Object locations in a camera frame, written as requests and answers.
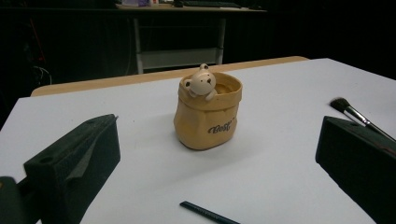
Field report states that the dark blue pencil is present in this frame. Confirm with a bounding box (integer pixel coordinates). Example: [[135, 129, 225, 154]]
[[179, 201, 241, 224]]

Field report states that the white cable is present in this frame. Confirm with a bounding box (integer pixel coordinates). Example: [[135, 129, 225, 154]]
[[31, 64, 52, 86]]

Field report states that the black makeup brush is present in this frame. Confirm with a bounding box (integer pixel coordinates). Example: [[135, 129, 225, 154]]
[[330, 97, 396, 144]]

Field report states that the purple box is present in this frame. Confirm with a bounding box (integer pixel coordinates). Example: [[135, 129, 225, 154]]
[[120, 0, 151, 7]]

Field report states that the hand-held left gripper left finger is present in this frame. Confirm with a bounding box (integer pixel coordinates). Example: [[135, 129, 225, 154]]
[[23, 114, 121, 224]]

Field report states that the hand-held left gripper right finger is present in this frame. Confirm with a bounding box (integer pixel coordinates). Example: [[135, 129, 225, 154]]
[[315, 116, 396, 224]]

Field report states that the yellow bear pen holder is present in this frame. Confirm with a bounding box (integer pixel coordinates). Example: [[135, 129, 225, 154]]
[[173, 63, 244, 151]]

